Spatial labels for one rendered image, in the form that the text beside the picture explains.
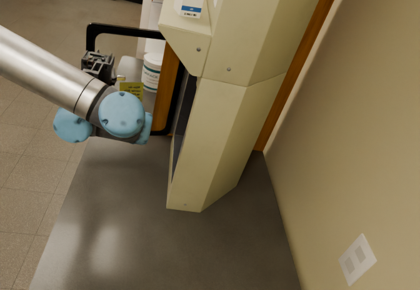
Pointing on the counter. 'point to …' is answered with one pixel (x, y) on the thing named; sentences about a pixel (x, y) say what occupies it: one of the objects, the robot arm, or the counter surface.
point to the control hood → (186, 34)
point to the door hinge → (179, 101)
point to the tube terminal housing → (239, 79)
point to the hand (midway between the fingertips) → (105, 63)
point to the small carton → (189, 0)
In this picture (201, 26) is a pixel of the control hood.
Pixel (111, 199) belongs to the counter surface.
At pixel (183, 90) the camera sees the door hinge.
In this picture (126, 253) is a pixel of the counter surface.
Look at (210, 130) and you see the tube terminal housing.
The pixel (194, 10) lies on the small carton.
